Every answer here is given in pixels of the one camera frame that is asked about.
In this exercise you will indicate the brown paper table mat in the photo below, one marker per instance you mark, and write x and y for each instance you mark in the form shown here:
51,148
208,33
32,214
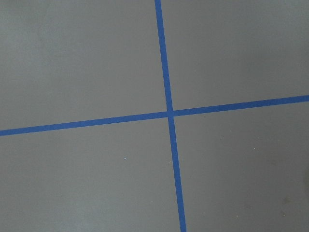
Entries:
154,115

